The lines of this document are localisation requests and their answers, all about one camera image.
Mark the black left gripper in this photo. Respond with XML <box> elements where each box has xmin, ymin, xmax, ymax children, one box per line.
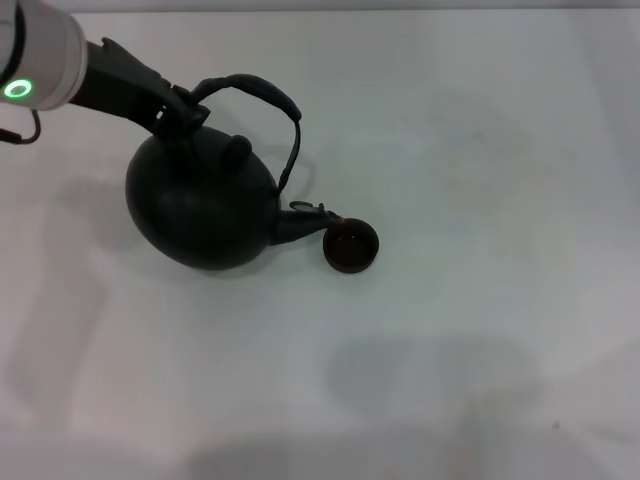
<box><xmin>66</xmin><ymin>36</ymin><xmax>212</xmax><ymax>147</ymax></box>

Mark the black round teapot with handle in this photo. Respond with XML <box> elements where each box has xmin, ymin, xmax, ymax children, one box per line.
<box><xmin>124</xmin><ymin>73</ymin><xmax>346</xmax><ymax>272</ymax></box>

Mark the small dark brown teacup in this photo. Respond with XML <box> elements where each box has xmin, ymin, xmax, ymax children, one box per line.
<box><xmin>322</xmin><ymin>218</ymin><xmax>380</xmax><ymax>276</ymax></box>

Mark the black cable with silver plug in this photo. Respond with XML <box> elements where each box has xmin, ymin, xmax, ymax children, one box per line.
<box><xmin>0</xmin><ymin>107</ymin><xmax>44</xmax><ymax>147</ymax></box>

